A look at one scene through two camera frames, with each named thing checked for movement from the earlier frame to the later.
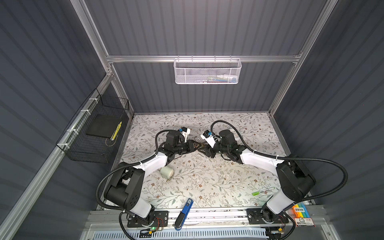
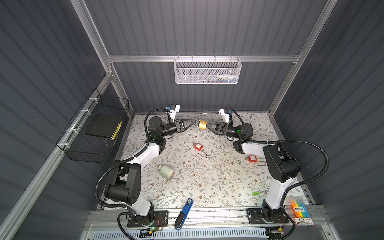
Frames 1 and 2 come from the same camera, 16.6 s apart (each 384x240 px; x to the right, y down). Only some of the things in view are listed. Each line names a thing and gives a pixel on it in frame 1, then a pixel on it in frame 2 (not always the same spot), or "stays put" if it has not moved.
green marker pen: [258, 192] stays put
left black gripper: [189, 144] → [180, 125]
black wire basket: [95, 132] stays put
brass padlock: [200, 145] → [202, 124]
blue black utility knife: [179, 221] stays put
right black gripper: [210, 153] → [220, 130]
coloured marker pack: [302, 218] stays put
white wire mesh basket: [207, 70] stays put
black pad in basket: [103, 125] stays put
